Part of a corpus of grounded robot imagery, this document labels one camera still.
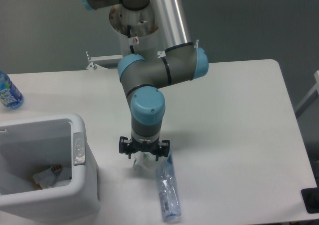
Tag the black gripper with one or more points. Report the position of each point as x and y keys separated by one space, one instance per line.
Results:
x=157 y=148

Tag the white paper wrapper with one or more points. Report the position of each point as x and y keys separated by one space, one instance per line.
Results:
x=144 y=161

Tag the crushed clear plastic bottle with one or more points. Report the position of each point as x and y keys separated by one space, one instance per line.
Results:
x=167 y=191

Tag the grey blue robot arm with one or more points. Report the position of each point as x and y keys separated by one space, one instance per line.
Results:
x=157 y=52

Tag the trash inside the can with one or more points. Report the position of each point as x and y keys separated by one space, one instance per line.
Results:
x=53 y=177

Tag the white plastic trash can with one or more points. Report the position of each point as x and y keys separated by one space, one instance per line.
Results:
x=31 y=145

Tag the blue labelled water bottle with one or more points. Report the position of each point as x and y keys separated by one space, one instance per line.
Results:
x=10 y=95

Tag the black clamp at table edge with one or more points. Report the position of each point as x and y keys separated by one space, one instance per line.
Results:
x=311 y=199

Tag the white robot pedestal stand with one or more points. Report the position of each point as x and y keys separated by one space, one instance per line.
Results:
x=138 y=30

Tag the white frame at right edge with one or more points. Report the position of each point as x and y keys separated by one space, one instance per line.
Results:
x=309 y=98

